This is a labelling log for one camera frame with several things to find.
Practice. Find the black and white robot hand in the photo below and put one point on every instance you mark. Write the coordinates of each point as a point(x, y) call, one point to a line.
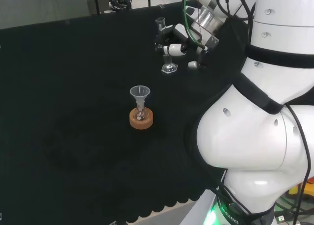
point(175, 49)

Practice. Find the round-bottom glass flask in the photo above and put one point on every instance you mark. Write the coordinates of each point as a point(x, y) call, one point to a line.
point(140, 115)

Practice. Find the yellow stop button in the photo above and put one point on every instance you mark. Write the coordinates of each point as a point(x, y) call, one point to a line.
point(294, 191)

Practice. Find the pale board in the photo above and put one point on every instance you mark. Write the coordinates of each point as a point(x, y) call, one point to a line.
point(36, 6)

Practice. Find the black bench cloth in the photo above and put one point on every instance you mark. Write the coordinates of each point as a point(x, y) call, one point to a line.
point(73, 87)

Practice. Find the grey metal cabinet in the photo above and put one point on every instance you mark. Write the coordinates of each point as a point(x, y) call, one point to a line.
point(92, 1)

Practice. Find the clear glass graduated cylinder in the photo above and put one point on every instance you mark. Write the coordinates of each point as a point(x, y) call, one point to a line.
point(169, 67)

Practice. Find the clear plastic funnel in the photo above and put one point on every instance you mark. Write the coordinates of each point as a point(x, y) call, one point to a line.
point(139, 91)

